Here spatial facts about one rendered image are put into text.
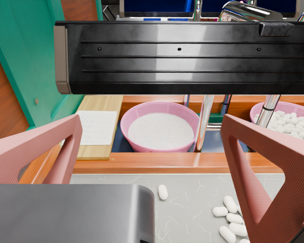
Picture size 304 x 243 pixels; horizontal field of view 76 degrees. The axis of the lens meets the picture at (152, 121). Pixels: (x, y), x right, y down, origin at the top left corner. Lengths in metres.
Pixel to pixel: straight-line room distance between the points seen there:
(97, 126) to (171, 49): 0.45
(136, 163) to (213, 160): 0.20
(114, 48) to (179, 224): 0.36
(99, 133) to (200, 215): 0.35
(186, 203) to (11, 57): 0.47
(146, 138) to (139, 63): 0.44
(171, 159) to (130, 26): 0.37
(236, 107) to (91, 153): 0.57
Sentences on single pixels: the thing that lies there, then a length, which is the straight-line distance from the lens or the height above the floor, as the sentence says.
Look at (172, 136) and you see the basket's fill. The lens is 0.64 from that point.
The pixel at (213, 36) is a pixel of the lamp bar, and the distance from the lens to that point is 0.24.
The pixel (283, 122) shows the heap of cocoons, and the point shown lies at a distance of 0.83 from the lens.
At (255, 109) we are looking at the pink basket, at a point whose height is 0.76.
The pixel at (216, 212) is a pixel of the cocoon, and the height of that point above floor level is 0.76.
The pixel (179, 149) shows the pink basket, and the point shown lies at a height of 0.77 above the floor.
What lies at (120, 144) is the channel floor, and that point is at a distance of 0.70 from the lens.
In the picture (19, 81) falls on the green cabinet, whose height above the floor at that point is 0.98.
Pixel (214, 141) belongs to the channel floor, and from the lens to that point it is 0.75.
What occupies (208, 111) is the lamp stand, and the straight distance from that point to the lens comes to 0.48.
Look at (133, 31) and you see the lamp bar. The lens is 0.23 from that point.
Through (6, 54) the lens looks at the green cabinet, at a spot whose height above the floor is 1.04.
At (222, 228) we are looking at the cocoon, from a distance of 0.45.
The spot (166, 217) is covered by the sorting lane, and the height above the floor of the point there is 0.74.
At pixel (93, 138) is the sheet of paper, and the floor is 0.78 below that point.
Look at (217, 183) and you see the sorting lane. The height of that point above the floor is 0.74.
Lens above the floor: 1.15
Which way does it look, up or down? 36 degrees down
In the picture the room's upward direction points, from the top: straight up
